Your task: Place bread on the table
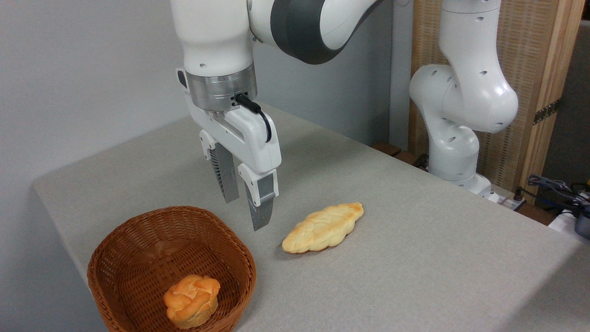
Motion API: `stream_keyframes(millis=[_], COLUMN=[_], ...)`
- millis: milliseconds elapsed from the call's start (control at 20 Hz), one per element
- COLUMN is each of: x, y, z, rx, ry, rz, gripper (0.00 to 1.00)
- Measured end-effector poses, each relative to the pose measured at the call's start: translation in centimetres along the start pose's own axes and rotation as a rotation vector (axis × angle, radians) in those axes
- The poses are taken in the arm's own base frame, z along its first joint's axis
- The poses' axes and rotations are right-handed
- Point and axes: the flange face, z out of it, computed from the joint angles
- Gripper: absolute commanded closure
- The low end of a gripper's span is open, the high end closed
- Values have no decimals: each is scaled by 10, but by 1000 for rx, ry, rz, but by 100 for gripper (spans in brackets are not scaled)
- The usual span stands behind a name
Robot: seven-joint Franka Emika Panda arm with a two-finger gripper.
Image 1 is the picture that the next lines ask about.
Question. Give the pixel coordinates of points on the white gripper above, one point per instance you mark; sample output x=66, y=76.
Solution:
x=249, y=133

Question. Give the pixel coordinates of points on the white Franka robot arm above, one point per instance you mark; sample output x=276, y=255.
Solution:
x=461, y=92

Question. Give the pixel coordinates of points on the long braided bread loaf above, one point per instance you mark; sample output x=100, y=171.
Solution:
x=322, y=228

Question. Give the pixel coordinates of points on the round braided bread roll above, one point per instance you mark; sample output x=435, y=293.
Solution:
x=191, y=299

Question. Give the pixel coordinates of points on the brown wicker basket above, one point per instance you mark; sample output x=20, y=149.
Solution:
x=152, y=258

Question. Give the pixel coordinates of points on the white power strip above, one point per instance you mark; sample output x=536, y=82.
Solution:
x=502, y=198

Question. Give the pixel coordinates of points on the woven bamboo screen panel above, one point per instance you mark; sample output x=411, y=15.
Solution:
x=516, y=69

